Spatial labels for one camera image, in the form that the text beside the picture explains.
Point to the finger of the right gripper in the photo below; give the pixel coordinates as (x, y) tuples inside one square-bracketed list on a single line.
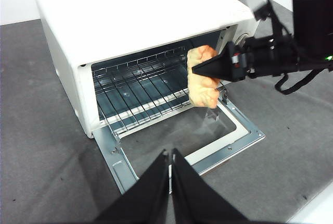
[(221, 65)]

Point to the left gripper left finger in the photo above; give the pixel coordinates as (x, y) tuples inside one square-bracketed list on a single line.
[(145, 198)]

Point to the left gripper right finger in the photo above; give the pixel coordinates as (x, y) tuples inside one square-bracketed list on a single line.
[(195, 198)]

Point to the orange-brown bread loaf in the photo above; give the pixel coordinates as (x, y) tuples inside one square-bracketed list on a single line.
[(199, 91)]

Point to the beige oven knob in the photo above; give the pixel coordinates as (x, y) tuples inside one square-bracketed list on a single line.
[(240, 39)]

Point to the cream toaster oven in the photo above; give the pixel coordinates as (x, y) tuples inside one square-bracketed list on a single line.
[(135, 18)]

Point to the pale grey camera box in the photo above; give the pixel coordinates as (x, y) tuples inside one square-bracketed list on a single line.
[(257, 4)]

